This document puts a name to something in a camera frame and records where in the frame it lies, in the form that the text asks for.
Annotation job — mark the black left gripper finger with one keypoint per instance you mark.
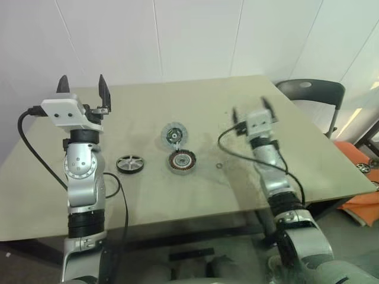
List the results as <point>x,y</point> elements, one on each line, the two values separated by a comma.
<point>105,96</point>
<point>63,87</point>

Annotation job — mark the flat white board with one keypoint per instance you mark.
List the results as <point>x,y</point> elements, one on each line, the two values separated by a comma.
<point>355,216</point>

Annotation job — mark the black metal shelf frame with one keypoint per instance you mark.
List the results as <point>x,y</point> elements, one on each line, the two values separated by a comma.
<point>367,130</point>

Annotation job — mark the silver motor housing copper windings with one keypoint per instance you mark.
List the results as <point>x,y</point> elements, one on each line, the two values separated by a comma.
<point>180,171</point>

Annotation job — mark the black folding chair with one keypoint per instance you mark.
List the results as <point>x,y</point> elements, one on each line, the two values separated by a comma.
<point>314,90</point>

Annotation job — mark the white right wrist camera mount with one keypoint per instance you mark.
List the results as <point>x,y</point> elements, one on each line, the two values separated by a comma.
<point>259,121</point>

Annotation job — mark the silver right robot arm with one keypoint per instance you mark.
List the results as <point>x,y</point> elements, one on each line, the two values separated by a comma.
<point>275,174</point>

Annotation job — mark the round grey motor lid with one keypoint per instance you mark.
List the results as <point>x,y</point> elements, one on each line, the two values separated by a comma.
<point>174,133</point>

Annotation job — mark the black spoked rotor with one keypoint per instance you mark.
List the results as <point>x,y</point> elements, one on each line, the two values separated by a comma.
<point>130,170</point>

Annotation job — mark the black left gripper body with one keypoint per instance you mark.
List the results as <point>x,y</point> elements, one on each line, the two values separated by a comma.
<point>94,118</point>

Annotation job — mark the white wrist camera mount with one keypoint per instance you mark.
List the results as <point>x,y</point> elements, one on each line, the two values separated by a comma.
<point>63,111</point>
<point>259,121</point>

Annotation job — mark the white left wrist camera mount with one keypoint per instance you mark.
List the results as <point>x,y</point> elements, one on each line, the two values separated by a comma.
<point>63,111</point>

